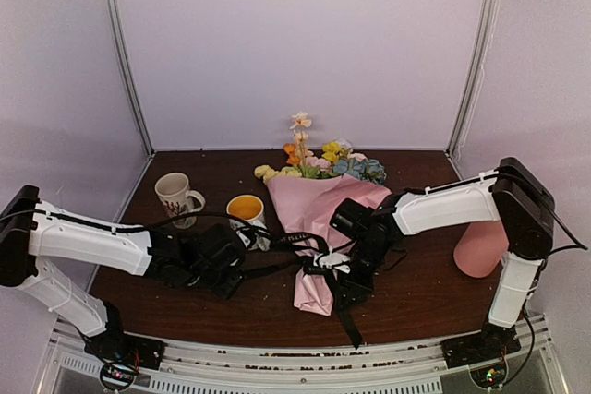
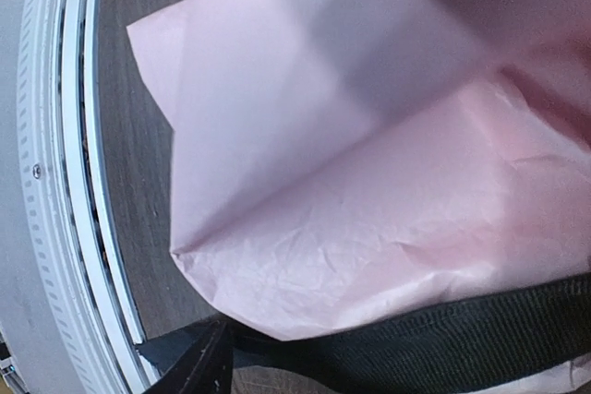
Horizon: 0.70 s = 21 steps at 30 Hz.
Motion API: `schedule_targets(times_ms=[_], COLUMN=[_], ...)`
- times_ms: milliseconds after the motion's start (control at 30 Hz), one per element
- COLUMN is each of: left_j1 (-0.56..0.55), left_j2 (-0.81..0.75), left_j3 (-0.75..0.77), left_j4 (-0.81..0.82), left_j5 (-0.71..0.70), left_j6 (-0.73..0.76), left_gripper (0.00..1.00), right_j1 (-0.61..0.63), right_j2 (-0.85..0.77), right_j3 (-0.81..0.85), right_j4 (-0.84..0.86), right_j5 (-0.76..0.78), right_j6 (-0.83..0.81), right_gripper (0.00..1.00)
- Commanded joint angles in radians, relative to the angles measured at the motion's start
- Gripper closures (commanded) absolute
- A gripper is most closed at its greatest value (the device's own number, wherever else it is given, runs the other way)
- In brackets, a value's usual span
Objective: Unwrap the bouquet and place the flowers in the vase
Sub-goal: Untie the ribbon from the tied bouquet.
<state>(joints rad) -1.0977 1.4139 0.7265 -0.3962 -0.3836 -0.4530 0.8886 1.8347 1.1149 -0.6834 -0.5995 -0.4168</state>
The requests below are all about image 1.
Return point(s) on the white mug floral print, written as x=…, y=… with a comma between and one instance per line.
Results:
x=175, y=193

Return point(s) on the left aluminium frame post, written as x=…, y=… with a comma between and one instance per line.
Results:
x=126, y=74

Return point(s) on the pink wrapping paper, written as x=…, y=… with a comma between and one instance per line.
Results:
x=307, y=205

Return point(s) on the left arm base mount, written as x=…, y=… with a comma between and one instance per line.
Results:
x=123, y=359

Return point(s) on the pink cylindrical vase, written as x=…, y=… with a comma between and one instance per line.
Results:
x=481, y=248

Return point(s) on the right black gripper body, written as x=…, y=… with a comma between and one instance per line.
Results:
x=376, y=255

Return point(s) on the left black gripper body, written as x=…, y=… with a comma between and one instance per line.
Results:
x=206, y=279

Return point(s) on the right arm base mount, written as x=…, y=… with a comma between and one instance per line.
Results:
x=485, y=358

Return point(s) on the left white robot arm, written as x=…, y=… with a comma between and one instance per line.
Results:
x=34, y=231

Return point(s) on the white mug yellow inside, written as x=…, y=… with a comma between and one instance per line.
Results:
x=248, y=222

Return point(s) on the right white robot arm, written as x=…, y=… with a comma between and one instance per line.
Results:
x=509, y=194

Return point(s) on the artificial flower bunch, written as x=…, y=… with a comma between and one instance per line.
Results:
x=335, y=159

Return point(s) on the front aluminium rail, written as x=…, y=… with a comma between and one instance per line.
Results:
x=416, y=366

